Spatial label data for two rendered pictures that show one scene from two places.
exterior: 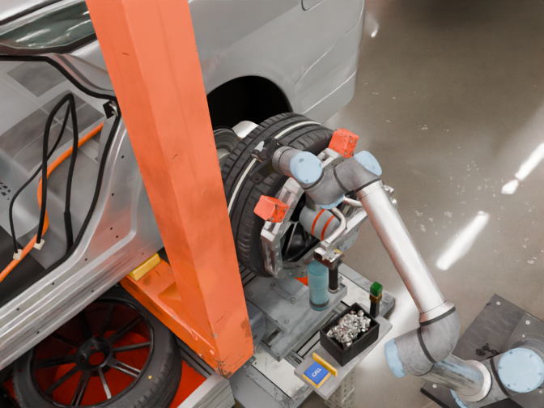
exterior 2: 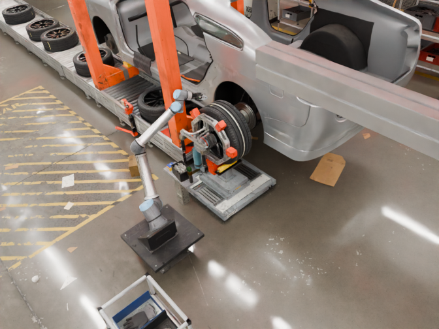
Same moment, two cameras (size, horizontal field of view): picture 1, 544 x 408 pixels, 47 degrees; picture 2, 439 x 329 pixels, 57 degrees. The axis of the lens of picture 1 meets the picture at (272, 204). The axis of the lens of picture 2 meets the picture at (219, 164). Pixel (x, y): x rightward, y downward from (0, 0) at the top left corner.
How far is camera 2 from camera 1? 4.05 m
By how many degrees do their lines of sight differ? 64
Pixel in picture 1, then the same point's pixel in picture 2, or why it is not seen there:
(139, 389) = not seen: hidden behind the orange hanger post
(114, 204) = (205, 83)
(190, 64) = (157, 33)
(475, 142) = (345, 278)
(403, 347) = not seen: hidden behind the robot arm
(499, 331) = (184, 230)
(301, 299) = (218, 178)
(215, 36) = (236, 65)
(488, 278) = (234, 260)
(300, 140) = (216, 110)
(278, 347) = (202, 176)
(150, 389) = not seen: hidden behind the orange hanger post
